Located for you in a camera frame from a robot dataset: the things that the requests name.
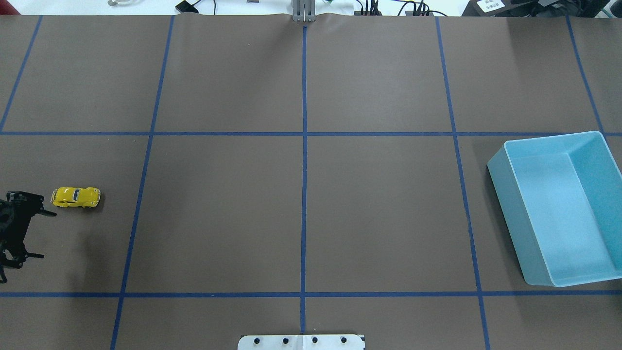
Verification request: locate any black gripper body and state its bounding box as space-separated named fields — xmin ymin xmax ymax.
xmin=0 ymin=191 xmax=44 ymax=284

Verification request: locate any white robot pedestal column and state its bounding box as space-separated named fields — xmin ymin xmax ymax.
xmin=237 ymin=334 xmax=366 ymax=350

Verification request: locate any aluminium frame post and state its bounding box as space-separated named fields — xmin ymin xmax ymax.
xmin=291 ymin=0 xmax=317 ymax=22

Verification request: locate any light blue plastic bin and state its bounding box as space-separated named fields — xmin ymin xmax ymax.
xmin=488 ymin=131 xmax=622 ymax=287

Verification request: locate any yellow beetle toy car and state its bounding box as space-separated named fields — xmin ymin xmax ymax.
xmin=51 ymin=187 xmax=102 ymax=208

